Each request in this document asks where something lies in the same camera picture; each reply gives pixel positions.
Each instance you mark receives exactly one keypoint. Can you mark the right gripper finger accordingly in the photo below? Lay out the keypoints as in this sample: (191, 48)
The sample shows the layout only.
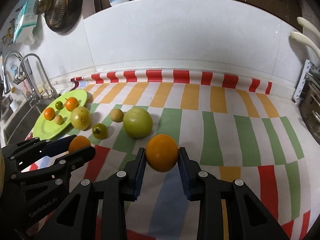
(32, 150)
(64, 165)

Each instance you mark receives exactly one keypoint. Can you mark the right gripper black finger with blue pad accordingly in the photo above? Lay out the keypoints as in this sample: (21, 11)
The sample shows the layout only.
(226, 206)
(76, 217)

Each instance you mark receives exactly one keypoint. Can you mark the small yellow-green fruit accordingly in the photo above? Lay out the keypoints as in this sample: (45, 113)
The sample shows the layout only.
(58, 119)

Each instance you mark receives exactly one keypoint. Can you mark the small orange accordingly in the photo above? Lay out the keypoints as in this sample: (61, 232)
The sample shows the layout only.
(49, 113)

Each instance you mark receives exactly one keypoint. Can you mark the dark green small tomato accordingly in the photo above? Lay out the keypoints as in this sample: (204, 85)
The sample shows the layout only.
(100, 131)

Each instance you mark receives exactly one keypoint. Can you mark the yellow round fruit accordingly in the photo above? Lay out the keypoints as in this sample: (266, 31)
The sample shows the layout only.
(81, 118)

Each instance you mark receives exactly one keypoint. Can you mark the small green fruit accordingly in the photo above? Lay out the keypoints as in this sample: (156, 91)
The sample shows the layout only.
(59, 105)

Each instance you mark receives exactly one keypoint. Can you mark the large stemmed orange mandarin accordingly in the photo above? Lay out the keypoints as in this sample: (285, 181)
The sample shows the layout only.
(71, 103)

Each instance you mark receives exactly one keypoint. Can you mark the small tan round fruit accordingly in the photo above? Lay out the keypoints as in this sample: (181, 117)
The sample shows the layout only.
(116, 115)

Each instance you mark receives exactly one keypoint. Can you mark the large green apple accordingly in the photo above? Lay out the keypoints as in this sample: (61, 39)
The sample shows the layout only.
(137, 123)

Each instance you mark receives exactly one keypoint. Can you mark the tall chrome kitchen faucet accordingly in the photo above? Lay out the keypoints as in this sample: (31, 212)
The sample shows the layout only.
(9, 66)

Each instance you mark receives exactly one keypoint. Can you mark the stainless steel sink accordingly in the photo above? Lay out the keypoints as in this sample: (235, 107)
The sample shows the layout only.
(23, 121)

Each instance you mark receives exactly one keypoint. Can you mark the thin gooseneck water faucet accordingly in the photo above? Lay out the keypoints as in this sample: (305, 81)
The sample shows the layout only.
(41, 75)

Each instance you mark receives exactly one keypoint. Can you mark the colourful checked cloth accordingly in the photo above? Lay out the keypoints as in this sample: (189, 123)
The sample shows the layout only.
(232, 126)

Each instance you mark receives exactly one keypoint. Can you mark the teal white paper package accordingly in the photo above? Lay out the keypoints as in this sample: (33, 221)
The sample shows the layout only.
(25, 22)

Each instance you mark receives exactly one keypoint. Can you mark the stainless steel pot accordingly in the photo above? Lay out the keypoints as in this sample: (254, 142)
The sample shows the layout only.
(310, 111)

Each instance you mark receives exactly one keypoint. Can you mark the white dish rack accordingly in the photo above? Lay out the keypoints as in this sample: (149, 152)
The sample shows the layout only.
(296, 98)

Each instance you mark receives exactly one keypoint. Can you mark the copper perforated strainer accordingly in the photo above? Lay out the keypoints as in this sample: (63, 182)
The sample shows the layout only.
(56, 13)

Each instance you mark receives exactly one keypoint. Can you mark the brass small ladle pot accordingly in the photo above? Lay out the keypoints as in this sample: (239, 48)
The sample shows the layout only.
(41, 6)

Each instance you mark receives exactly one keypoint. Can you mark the black frying pan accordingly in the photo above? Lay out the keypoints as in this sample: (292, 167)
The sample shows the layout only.
(71, 17)

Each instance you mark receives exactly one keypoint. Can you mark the cream knife handle lower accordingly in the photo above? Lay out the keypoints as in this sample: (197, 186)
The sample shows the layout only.
(301, 38)

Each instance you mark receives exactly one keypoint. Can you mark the cream knife handle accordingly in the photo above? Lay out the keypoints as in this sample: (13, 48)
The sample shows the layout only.
(308, 25)
(301, 38)

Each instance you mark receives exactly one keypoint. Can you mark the cream knife handle upper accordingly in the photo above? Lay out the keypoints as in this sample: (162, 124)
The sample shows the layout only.
(308, 25)

